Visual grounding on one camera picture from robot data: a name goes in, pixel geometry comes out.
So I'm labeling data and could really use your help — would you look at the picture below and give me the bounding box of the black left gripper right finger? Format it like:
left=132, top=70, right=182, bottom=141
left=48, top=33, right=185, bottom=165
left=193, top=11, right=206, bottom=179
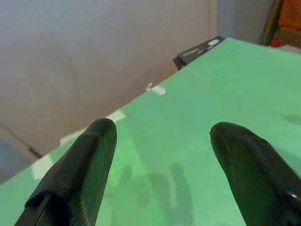
left=209, top=121, right=301, bottom=226

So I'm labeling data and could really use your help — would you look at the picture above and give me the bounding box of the green table mat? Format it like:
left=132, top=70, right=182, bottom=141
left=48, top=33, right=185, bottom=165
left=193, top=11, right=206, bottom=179
left=0, top=37, right=301, bottom=226

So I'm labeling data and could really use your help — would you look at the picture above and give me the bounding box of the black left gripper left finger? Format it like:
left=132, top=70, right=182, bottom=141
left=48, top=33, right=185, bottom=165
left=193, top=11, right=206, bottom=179
left=14, top=118, right=118, bottom=226

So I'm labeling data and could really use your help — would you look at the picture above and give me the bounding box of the black flat box white label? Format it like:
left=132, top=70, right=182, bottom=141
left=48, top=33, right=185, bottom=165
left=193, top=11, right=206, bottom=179
left=173, top=36, right=225, bottom=71

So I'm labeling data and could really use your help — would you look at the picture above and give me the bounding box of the orange cloth bag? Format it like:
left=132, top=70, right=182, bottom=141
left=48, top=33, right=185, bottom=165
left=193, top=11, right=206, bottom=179
left=277, top=0, right=301, bottom=31

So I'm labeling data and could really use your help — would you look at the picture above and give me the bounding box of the white tape piece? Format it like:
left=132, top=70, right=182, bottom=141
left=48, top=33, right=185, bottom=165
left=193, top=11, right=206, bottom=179
left=59, top=128, right=88, bottom=146
left=145, top=82, right=166, bottom=96
left=105, top=109, right=127, bottom=123
left=31, top=155, right=55, bottom=181

